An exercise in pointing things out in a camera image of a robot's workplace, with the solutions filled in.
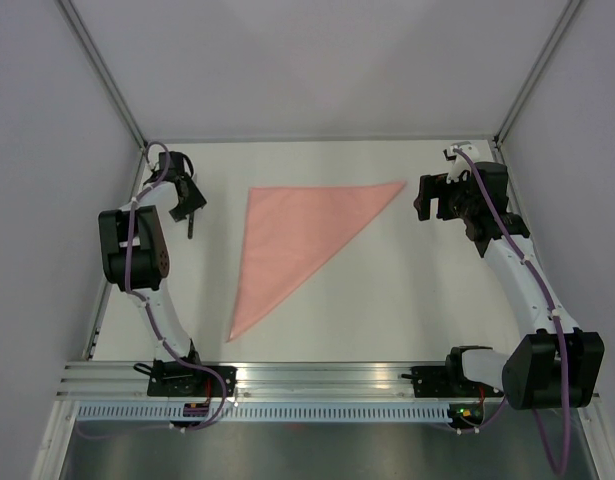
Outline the pink cloth napkin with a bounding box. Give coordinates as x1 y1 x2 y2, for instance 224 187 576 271
228 181 406 341

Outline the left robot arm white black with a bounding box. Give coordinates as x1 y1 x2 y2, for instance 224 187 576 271
98 174 207 396

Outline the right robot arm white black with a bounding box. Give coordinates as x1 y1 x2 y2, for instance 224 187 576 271
413 162 605 410

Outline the purple cable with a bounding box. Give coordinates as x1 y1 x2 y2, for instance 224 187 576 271
436 148 573 476
76 142 238 441

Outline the white slotted cable duct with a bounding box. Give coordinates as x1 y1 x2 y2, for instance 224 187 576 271
76 400 450 424

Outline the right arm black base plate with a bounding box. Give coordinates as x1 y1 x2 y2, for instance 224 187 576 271
400 365 503 400

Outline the aluminium mounting rail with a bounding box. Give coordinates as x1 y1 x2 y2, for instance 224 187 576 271
56 361 478 402

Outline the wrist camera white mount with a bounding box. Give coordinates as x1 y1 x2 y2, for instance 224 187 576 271
443 141 481 184
146 151 195 183

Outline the steel knife black handle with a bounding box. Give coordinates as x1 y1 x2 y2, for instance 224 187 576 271
187 212 195 240

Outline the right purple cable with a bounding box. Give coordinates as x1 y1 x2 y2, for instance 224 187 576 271
436 148 573 476

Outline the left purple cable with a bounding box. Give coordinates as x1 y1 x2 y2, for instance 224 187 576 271
76 142 238 441

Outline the left aluminium frame post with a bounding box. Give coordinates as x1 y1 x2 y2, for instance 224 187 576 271
54 0 147 149

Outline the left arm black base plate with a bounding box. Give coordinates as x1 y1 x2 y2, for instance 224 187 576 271
147 361 238 398

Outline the right aluminium frame post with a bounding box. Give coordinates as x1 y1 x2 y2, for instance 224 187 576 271
492 0 586 150

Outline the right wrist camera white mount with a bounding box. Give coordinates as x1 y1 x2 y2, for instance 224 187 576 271
443 141 481 184

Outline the aluminium frame post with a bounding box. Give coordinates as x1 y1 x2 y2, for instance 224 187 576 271
54 0 147 149
492 0 586 150

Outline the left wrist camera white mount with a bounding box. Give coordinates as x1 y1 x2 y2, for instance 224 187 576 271
146 151 195 183

